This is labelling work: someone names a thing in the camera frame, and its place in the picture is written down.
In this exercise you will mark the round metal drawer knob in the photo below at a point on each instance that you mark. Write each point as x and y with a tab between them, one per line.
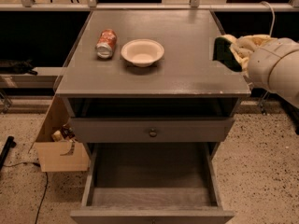
152	133

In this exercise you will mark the crushed orange soda can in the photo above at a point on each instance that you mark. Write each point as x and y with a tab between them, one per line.
106	44

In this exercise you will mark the grey wooden drawer cabinet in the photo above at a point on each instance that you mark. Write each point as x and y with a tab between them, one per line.
185	84

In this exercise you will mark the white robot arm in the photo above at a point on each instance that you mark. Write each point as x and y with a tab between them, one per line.
270	63

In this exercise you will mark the open cardboard box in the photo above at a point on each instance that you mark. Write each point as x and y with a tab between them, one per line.
59	155

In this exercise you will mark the items inside cardboard box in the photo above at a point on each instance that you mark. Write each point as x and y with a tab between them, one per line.
64	134

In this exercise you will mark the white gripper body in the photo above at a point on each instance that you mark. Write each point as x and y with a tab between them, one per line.
261	63

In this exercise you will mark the black pole on floor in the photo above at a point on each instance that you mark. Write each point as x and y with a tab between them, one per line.
9	144

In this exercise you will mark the metal frame rail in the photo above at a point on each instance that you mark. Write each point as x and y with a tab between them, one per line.
250	7

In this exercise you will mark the black object on rail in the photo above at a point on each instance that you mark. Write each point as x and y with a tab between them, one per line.
17	67

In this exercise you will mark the grey open middle drawer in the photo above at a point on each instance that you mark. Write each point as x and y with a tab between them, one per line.
151	184

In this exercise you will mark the green yellow scrubbing sponge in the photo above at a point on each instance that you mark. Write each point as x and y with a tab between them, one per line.
223	54

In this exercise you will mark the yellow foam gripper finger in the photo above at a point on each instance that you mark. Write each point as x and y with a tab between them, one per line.
253	41
242	53

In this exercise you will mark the grey closed upper drawer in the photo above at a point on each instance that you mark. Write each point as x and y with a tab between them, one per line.
127	130

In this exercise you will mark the white paper bowl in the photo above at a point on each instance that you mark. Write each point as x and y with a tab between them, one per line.
142	52

